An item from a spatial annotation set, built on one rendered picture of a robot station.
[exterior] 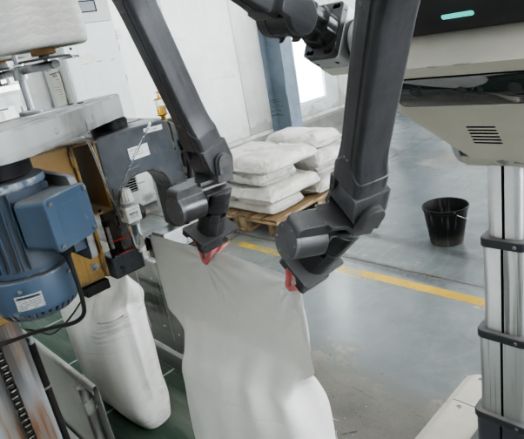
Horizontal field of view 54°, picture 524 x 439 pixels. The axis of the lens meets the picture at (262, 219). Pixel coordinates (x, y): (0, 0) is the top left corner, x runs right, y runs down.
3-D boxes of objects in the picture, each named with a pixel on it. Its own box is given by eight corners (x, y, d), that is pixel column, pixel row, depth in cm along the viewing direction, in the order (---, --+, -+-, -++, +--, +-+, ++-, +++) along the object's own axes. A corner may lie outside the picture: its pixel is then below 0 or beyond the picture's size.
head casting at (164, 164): (204, 216, 137) (179, 104, 127) (124, 252, 121) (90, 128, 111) (144, 204, 158) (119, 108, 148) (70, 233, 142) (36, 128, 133)
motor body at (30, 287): (97, 297, 96) (57, 170, 88) (16, 337, 86) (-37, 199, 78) (63, 280, 107) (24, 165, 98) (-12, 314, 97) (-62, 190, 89)
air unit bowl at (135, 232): (148, 246, 119) (141, 221, 117) (137, 251, 117) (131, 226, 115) (141, 244, 121) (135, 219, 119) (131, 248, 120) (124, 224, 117)
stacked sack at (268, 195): (323, 183, 432) (322, 166, 427) (272, 209, 390) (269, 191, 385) (286, 180, 461) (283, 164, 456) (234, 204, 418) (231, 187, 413)
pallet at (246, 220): (363, 189, 478) (361, 175, 473) (279, 238, 400) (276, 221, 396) (295, 183, 534) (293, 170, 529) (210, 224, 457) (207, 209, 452)
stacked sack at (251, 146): (285, 155, 448) (282, 139, 444) (227, 177, 409) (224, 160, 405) (253, 152, 480) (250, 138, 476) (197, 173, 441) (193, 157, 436)
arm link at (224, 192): (238, 185, 98) (219, 171, 101) (210, 195, 94) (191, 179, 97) (233, 213, 103) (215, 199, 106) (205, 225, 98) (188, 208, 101)
